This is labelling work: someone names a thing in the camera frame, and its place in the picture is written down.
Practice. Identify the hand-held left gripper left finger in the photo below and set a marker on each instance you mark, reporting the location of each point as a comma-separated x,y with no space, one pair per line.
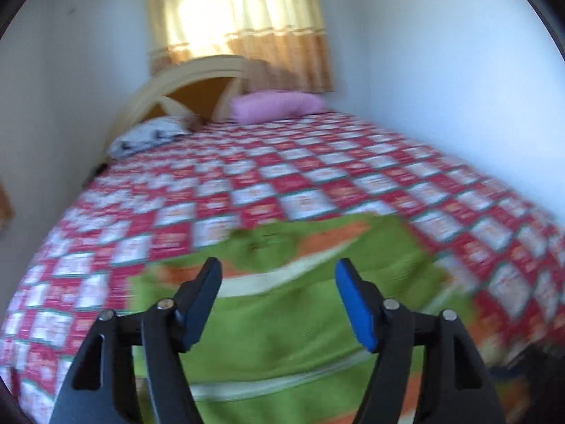
201,313

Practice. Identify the white patterned pillow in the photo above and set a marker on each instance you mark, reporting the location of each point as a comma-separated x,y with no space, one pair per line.
145,134

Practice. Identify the green knit sweater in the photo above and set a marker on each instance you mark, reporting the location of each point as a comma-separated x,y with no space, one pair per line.
273,335

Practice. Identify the pink pillow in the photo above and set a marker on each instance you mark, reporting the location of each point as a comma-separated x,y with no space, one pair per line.
273,106

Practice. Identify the cream and brown headboard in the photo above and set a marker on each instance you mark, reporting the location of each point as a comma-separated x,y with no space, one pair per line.
194,92

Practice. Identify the red checkered printed bedspread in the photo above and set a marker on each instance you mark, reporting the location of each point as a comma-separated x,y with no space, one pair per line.
265,176

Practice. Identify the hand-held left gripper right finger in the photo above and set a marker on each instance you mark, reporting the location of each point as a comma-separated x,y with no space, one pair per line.
357,309

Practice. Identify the yellow and tan window curtain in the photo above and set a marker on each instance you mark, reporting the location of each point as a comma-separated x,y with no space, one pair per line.
265,53

